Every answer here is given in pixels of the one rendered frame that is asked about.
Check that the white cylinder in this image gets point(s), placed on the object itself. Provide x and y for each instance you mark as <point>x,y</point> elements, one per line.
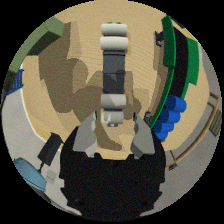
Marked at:
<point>114,43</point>
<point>112,117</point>
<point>114,29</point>
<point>115,101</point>

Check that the blue plastic bar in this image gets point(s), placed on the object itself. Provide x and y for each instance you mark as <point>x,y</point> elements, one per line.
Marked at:
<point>161,135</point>
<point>176,104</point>
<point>167,116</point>
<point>160,127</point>

